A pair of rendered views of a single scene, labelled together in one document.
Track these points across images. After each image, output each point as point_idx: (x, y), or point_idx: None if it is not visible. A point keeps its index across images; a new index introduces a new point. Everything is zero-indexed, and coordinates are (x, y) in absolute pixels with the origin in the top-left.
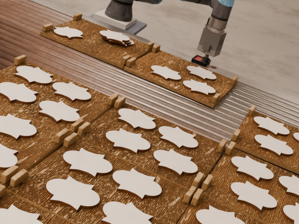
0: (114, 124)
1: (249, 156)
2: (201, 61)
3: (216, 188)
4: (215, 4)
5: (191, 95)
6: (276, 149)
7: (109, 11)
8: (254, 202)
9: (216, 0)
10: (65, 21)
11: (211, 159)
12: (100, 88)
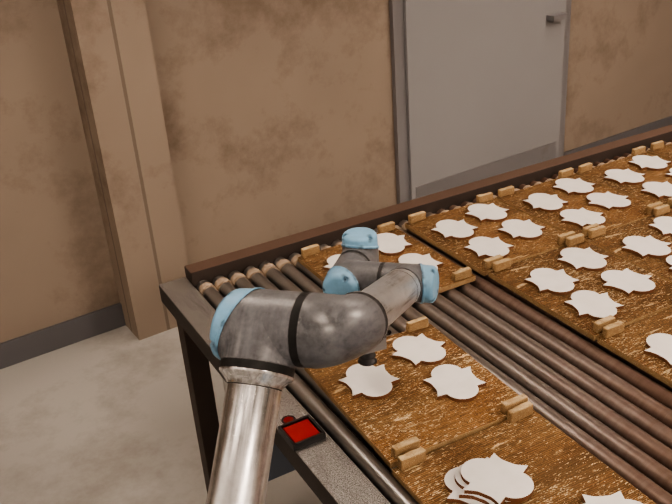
0: (631, 304)
1: (471, 259)
2: (376, 360)
3: (555, 239)
4: (377, 258)
5: (450, 340)
6: (424, 258)
7: None
8: (529, 223)
9: (377, 250)
10: None
11: (530, 260)
12: (610, 372)
